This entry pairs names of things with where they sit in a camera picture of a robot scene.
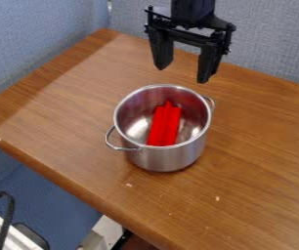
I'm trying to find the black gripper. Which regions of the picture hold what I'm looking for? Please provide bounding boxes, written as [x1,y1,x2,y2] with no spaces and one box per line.
[146,4,236,83]

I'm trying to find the red block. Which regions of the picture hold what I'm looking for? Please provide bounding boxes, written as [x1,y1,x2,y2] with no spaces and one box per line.
[148,101,182,146]

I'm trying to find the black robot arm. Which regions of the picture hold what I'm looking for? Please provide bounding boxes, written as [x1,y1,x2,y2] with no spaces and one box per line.
[146,0,236,83]

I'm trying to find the stainless steel pot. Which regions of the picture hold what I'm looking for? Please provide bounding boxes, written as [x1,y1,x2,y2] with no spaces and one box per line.
[104,84,215,172]

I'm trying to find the white device below table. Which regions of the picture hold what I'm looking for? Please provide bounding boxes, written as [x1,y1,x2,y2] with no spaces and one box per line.
[0,217,49,250]

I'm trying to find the white table leg bracket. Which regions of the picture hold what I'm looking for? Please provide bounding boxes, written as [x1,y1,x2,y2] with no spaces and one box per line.
[76,216,134,250]

